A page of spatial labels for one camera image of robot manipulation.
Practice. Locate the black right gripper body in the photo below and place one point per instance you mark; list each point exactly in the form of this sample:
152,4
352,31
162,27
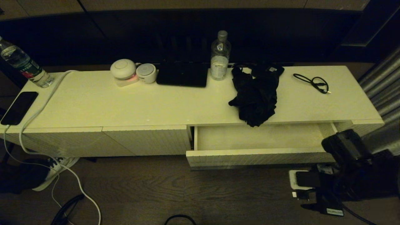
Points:
325,200

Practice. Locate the black umbrella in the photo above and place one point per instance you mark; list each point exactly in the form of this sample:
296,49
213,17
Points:
254,97

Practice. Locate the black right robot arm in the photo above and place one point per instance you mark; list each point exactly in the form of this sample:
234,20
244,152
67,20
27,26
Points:
347,145

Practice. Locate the white low cabinet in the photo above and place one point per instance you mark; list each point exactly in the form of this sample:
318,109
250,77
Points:
125,103

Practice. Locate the grey curtain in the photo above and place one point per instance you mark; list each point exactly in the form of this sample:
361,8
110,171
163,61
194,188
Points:
381,93

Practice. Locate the clear bottle with grey cap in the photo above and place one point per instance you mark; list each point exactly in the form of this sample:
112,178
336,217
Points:
220,59

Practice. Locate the black flat set-top box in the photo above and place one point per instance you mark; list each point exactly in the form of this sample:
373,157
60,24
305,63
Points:
182,75

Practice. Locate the small white round speaker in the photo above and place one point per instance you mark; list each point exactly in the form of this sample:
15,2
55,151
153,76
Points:
146,72

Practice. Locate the white dome device pink base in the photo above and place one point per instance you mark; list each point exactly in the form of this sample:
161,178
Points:
123,69

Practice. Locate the white sneaker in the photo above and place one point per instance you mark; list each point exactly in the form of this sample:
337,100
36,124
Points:
59,170

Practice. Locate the person leg in dark trousers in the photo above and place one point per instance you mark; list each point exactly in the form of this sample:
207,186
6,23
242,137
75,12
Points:
18,175

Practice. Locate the black smartphone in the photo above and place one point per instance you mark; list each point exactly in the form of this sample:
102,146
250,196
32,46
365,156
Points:
19,107

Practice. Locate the water bottle with green label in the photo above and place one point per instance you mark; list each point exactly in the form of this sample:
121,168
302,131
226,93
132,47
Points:
22,64

